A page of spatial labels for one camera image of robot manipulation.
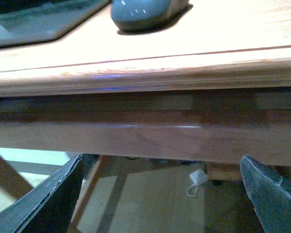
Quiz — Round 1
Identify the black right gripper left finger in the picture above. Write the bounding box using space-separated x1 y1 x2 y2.
0 155 83 233

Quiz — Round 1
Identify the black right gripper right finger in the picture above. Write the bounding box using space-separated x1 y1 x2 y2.
240 155 291 233

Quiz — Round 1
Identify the grey computer mouse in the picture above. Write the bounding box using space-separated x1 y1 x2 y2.
111 0 189 32

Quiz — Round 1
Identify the wooden pull-out keyboard tray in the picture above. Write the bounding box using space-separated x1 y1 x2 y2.
0 93 291 166

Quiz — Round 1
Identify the wooden desk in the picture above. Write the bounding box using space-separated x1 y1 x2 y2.
0 0 291 99

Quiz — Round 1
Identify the grey open laptop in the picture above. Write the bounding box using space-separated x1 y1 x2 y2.
0 0 110 48

